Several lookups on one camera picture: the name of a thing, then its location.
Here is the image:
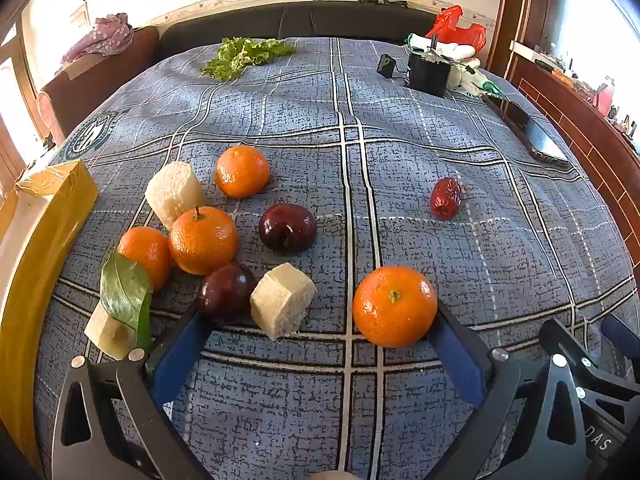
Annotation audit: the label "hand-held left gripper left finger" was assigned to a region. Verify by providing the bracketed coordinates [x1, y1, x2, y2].
[52, 305, 216, 480]

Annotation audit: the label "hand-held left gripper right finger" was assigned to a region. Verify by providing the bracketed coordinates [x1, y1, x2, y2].
[429, 300, 587, 480]

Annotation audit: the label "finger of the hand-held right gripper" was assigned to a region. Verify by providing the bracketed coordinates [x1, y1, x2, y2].
[601, 314, 640, 361]
[539, 317, 640, 411]

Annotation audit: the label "dark red plum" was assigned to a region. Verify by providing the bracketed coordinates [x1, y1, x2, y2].
[258, 203, 318, 253]
[196, 263, 257, 324]

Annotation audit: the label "orange mandarin with green leaf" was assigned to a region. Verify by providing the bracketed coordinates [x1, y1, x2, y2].
[100, 226, 172, 349]

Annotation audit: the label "orange mandarin with short stem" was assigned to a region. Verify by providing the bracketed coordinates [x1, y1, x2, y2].
[168, 206, 240, 276]

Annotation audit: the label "peeled sugarcane piece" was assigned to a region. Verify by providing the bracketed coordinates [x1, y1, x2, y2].
[145, 161, 208, 231]
[83, 304, 137, 361]
[249, 262, 318, 341]

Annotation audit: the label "yellow cardboard box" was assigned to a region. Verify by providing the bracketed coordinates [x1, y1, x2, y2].
[0, 159, 100, 471]

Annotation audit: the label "red jujube date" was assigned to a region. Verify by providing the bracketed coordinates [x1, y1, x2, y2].
[430, 177, 463, 220]

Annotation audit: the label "black smartphone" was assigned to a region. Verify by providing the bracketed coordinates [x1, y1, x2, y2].
[482, 94, 571, 167]

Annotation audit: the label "wooden cabinet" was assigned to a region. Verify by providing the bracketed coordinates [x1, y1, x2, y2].
[510, 40, 640, 241]

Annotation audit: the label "pink bottle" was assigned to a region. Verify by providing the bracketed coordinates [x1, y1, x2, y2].
[595, 77, 616, 117]

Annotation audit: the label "blue plaid blanket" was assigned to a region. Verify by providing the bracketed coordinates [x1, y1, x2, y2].
[32, 35, 633, 480]

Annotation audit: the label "black container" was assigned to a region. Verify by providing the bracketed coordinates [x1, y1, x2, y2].
[404, 35, 453, 98]

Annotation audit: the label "brown armchair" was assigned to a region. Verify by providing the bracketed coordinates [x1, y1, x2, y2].
[36, 25, 161, 146]

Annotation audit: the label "small black device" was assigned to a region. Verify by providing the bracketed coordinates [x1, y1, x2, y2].
[376, 54, 401, 79]

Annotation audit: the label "white gloves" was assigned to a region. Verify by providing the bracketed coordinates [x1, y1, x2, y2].
[405, 32, 501, 98]

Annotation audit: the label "green lettuce leaves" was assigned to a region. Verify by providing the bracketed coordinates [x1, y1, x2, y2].
[200, 37, 297, 82]

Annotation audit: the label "purple floral cloth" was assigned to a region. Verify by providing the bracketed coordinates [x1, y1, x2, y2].
[61, 14, 135, 66]

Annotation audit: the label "red plastic bag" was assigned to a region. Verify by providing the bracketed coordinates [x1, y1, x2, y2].
[425, 5, 487, 53]

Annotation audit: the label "black sofa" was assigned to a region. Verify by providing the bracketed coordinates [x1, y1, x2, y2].
[159, 0, 441, 61]

